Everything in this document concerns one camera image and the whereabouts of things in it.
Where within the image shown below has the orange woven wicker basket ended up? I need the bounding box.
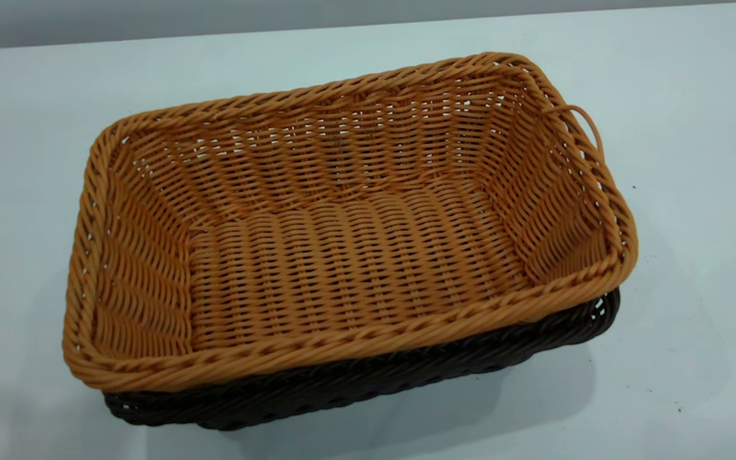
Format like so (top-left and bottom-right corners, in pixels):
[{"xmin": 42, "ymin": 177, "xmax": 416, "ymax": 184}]
[{"xmin": 63, "ymin": 51, "xmax": 638, "ymax": 392}]

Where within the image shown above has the black woven wicker basket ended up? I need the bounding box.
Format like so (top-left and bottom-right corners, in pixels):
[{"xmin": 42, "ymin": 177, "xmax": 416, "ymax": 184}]
[{"xmin": 103, "ymin": 287, "xmax": 621, "ymax": 431}]

